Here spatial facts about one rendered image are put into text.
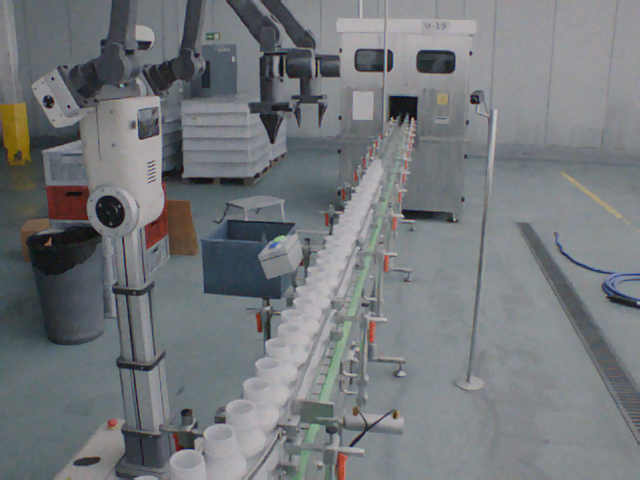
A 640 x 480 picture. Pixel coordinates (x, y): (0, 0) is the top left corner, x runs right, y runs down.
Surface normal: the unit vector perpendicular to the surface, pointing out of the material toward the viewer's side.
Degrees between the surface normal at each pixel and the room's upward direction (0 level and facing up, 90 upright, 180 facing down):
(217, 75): 90
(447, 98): 90
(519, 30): 90
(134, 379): 90
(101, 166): 101
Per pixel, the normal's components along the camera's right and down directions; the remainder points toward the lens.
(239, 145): -0.14, 0.28
